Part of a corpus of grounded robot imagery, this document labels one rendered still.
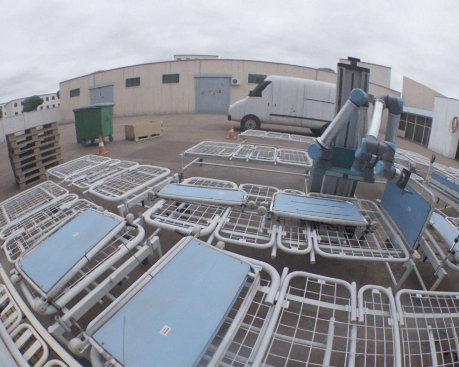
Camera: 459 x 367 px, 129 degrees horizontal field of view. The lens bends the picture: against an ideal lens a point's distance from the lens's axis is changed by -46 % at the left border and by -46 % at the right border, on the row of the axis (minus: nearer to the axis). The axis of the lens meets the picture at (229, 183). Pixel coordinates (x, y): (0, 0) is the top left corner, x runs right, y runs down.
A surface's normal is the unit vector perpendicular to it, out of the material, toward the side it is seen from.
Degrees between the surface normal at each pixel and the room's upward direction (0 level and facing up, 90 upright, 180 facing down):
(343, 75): 90
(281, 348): 0
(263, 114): 93
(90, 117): 94
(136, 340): 7
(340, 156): 90
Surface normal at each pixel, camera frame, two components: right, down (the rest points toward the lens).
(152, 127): 0.80, 0.25
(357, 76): -0.31, 0.37
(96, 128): 0.08, 0.46
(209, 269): 0.15, -0.89
